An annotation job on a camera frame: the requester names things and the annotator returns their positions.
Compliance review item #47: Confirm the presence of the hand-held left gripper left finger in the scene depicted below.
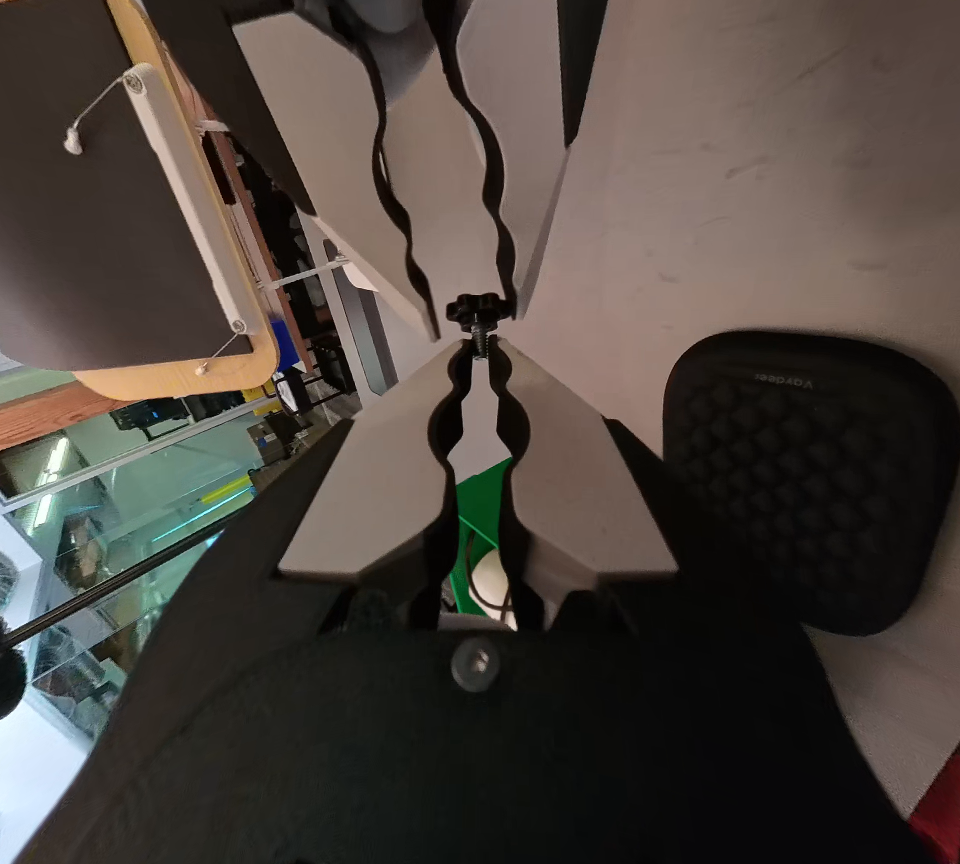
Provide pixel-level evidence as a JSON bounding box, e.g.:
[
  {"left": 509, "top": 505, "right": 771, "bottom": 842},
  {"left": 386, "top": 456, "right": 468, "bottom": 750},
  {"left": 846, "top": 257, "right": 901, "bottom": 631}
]
[{"left": 277, "top": 339, "right": 471, "bottom": 629}]

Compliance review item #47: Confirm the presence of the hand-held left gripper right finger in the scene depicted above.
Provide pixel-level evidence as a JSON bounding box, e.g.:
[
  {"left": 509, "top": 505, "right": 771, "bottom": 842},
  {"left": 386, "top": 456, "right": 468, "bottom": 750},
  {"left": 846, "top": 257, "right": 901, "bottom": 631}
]
[{"left": 491, "top": 337, "right": 680, "bottom": 629}]

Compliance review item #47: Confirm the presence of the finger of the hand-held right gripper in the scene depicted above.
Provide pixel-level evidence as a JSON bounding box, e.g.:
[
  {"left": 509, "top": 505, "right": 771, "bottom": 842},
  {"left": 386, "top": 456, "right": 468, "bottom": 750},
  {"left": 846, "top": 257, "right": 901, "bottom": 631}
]
[
  {"left": 423, "top": 0, "right": 573, "bottom": 321},
  {"left": 232, "top": 11, "right": 442, "bottom": 344}
]

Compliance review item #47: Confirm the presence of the green plastic bin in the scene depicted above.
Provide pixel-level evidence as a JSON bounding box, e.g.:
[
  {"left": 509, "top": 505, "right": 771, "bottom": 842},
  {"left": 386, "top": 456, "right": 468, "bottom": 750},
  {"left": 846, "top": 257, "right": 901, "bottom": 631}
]
[{"left": 442, "top": 457, "right": 520, "bottom": 618}]

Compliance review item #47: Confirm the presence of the black knob screw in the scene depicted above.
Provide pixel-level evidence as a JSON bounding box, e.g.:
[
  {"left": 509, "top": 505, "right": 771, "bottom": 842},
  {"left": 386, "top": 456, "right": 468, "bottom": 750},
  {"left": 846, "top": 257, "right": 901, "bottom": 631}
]
[{"left": 446, "top": 292, "right": 515, "bottom": 363}]

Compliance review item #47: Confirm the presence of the black honeycomb pad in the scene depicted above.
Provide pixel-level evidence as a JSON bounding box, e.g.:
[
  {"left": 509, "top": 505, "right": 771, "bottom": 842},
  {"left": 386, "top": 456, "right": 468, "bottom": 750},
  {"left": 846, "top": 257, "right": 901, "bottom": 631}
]
[{"left": 662, "top": 330, "right": 960, "bottom": 638}]

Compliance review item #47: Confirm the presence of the black pole stand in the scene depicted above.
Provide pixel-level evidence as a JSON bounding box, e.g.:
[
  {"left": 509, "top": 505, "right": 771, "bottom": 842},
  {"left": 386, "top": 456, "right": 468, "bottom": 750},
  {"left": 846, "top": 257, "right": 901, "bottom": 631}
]
[{"left": 0, "top": 511, "right": 234, "bottom": 719}]

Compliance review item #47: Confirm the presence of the wooden ceiling beam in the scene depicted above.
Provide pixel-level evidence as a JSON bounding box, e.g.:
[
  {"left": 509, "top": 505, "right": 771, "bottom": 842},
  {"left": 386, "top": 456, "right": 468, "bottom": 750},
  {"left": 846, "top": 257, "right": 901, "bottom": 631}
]
[{"left": 0, "top": 384, "right": 114, "bottom": 453}]

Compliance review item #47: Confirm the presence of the red plastic bin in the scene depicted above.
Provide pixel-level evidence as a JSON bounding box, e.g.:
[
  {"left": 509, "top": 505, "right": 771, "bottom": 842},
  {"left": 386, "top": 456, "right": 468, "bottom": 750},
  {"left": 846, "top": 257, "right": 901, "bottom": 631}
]
[{"left": 907, "top": 755, "right": 960, "bottom": 864}]

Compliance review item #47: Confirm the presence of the black cable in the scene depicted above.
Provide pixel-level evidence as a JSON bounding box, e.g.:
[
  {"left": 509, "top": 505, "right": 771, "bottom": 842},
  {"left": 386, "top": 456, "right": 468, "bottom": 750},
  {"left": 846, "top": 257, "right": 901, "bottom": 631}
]
[{"left": 463, "top": 530, "right": 519, "bottom": 618}]

